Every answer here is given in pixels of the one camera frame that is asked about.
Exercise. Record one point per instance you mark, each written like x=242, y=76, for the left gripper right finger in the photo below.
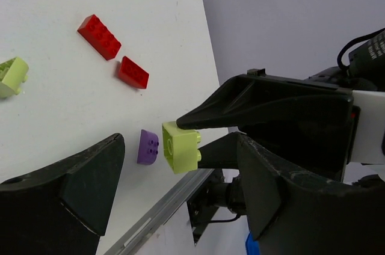
x=292, y=210

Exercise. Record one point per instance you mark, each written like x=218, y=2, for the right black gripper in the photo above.
x=310, y=124

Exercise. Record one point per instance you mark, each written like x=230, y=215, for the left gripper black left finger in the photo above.
x=62, y=208

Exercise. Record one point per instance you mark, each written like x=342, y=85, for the light green lego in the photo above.
x=13, y=74
x=181, y=148

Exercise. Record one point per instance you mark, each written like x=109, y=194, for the purple lego brick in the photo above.
x=148, y=148

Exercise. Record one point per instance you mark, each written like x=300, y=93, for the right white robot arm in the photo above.
x=359, y=68

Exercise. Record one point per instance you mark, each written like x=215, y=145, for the red lego short brick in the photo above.
x=132, y=74

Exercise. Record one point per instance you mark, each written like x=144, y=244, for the red lego long brick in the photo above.
x=99, y=37

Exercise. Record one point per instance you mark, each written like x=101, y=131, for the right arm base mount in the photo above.
x=213, y=194

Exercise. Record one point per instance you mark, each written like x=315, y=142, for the aluminium table frame rail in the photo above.
x=136, y=235

